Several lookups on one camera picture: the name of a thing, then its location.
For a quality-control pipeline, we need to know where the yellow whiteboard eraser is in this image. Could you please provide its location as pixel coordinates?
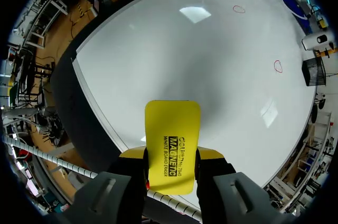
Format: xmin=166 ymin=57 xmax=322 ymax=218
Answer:
xmin=144 ymin=99 xmax=202 ymax=196

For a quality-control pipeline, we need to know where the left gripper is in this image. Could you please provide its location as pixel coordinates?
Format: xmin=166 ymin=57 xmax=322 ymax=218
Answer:
xmin=311 ymin=4 xmax=329 ymax=30

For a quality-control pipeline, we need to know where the large whiteboard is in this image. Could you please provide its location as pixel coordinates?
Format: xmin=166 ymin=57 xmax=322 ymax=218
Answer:
xmin=71 ymin=0 xmax=318 ymax=217

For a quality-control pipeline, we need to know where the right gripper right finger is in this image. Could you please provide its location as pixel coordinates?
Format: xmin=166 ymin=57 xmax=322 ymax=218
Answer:
xmin=194 ymin=146 xmax=293 ymax=224

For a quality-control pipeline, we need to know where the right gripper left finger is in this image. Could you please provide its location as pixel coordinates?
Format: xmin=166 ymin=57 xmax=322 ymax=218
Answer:
xmin=64 ymin=146 xmax=149 ymax=224

